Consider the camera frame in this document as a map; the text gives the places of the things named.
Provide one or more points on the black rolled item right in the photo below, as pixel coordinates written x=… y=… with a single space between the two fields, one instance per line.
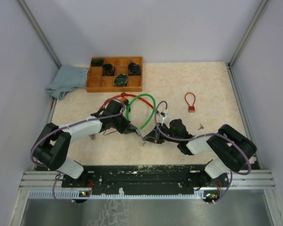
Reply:
x=134 y=69

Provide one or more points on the wooden compartment tray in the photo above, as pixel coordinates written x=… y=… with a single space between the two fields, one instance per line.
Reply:
x=115 y=74

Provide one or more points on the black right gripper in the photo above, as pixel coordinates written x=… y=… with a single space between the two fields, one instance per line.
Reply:
x=154 y=136

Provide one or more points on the grey blue cloth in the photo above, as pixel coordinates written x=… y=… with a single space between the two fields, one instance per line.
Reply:
x=68 y=78

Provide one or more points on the aluminium frame post right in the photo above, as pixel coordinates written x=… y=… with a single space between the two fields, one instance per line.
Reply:
x=258 y=14

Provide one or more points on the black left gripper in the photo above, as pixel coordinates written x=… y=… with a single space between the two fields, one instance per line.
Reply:
x=128 y=127

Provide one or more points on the black rolled item far left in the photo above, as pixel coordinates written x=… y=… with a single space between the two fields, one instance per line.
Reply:
x=97 y=62

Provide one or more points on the aluminium frame post left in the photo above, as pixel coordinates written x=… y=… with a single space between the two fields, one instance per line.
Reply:
x=39 y=32

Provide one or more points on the aluminium frame post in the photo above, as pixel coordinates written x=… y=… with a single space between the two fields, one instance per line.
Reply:
x=39 y=32
x=258 y=14

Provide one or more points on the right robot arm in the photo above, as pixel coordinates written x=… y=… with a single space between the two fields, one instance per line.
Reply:
x=233 y=149

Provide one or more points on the black yellow rolled item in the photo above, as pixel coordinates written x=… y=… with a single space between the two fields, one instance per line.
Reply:
x=121 y=80

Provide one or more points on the green cable lock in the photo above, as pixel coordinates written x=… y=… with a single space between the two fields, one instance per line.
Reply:
x=153 y=112

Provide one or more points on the red cable padlock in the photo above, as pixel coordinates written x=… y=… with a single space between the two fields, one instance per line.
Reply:
x=190 y=100

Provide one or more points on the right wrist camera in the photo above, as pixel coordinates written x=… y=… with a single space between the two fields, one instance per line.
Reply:
x=164 y=116

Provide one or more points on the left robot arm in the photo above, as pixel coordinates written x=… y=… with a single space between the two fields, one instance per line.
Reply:
x=51 y=148

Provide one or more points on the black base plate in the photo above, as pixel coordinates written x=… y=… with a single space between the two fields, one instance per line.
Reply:
x=145 y=179

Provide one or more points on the orange black padlock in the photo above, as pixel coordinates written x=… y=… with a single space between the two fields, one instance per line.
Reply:
x=125 y=101

